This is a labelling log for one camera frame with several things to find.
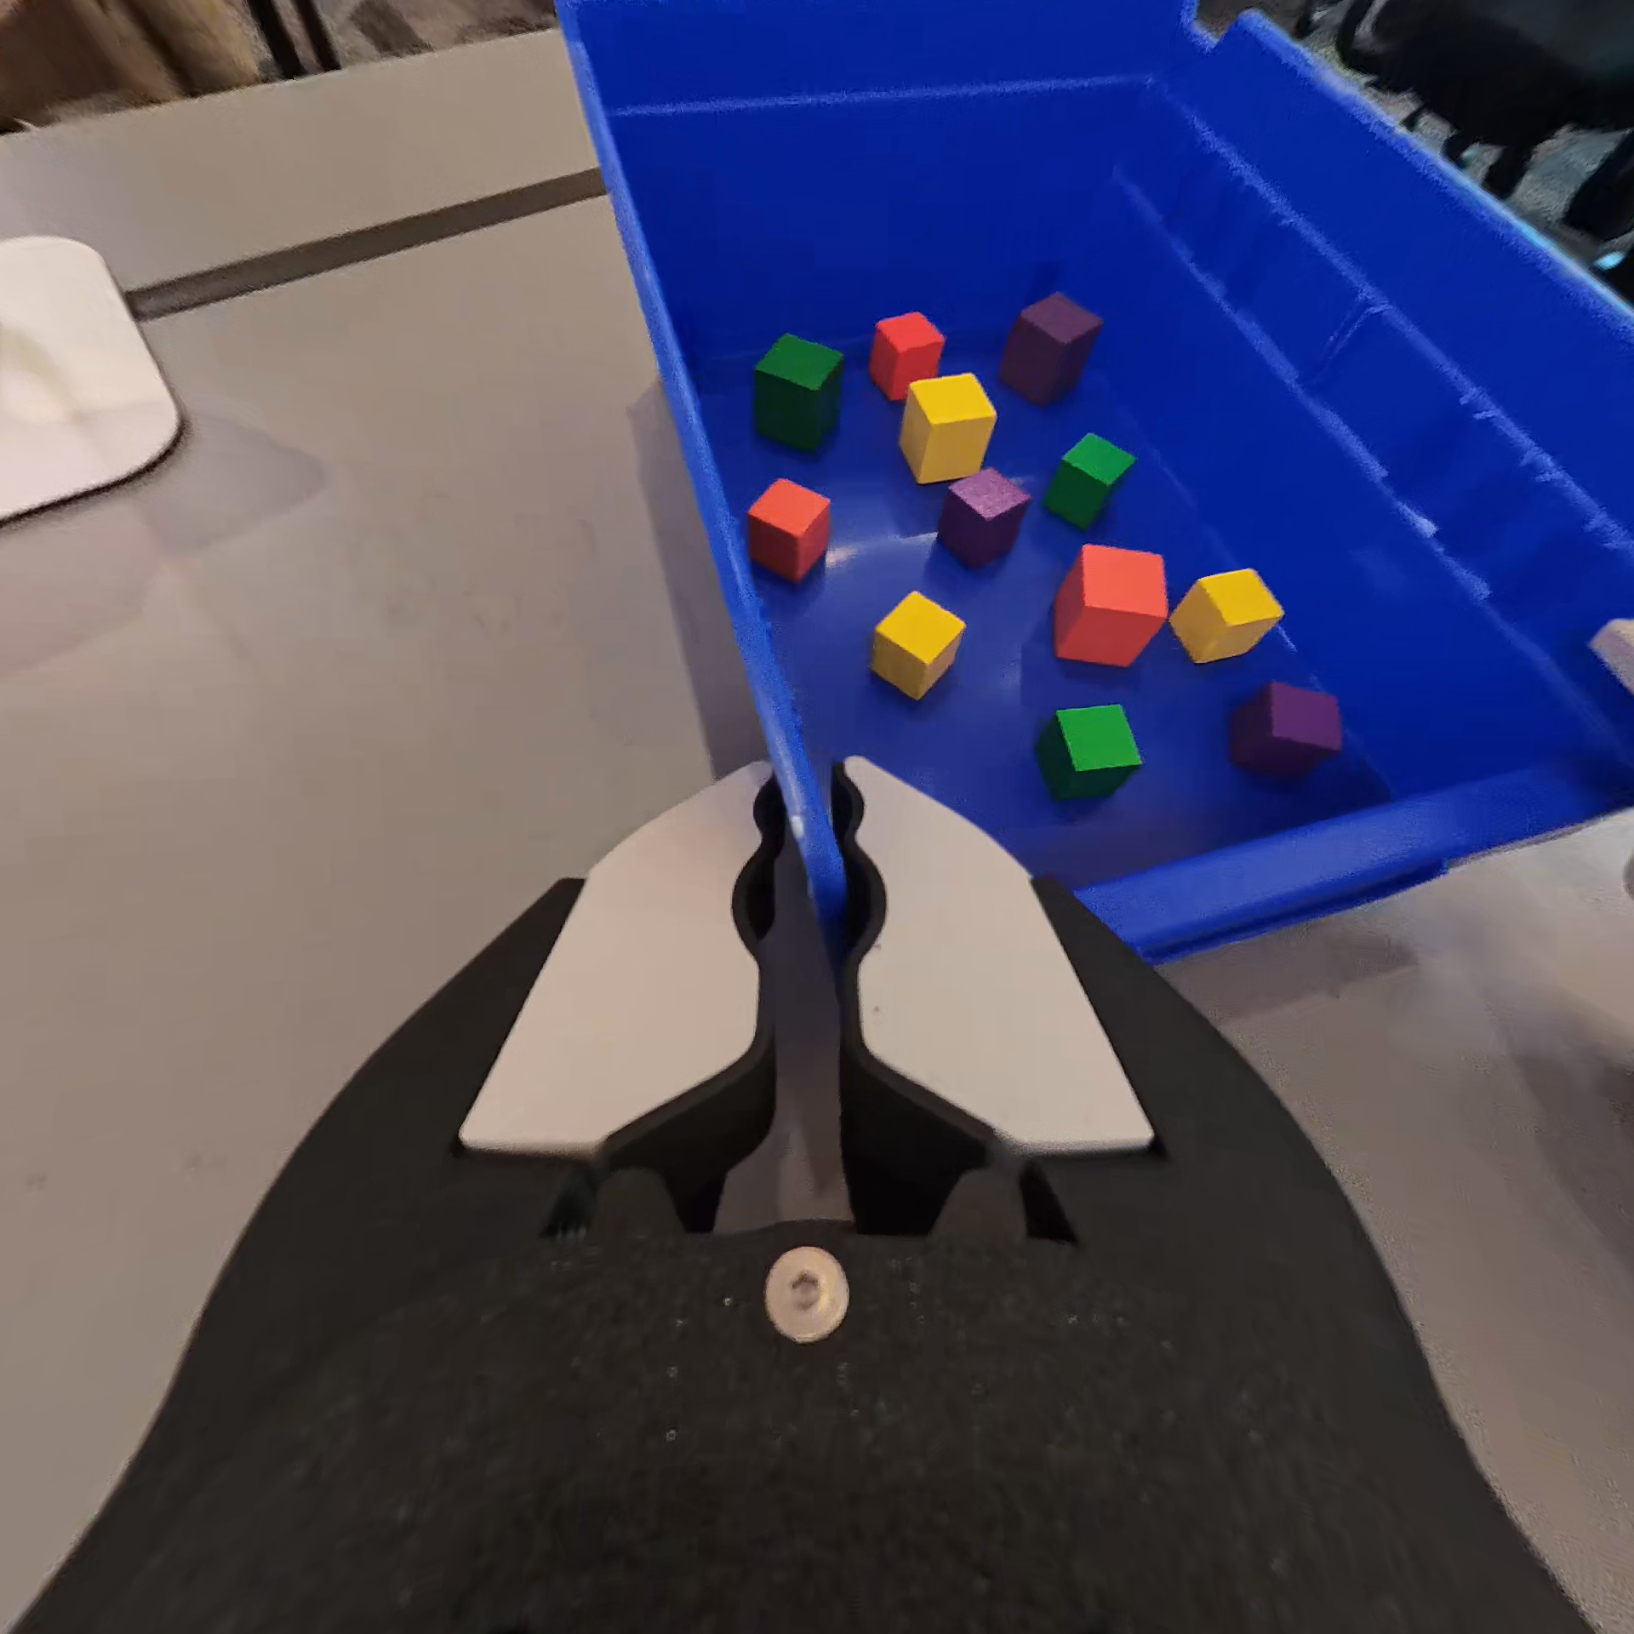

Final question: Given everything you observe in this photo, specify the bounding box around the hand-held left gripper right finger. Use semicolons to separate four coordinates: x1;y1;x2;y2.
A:
830;755;1157;1238

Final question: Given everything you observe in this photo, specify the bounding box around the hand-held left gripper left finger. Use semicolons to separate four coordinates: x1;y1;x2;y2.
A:
457;763;783;1234

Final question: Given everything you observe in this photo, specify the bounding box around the yellow wooden cube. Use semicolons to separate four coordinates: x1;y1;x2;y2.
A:
898;374;997;487
1168;568;1285;666
871;590;966;703

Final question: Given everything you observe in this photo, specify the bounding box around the purple wooden cube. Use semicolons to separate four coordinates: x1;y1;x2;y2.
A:
1229;681;1344;781
997;292;1104;409
937;467;1030;570

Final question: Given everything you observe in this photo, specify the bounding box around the red wooden cube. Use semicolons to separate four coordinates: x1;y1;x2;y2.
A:
746;479;834;586
1052;545;1168;670
869;314;947;403

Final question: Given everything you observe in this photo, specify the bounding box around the green wooden cube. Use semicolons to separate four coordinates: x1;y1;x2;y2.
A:
1044;432;1137;532
752;335;846;456
1034;705;1143;804

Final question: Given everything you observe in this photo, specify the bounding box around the blue plastic bin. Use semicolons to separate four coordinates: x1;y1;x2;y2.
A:
554;0;1634;961

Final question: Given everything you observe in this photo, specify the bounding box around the white folding stand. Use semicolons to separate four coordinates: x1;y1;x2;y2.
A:
0;236;184;526

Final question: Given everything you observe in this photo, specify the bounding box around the brown fabric cover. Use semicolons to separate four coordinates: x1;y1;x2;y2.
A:
0;0;256;131

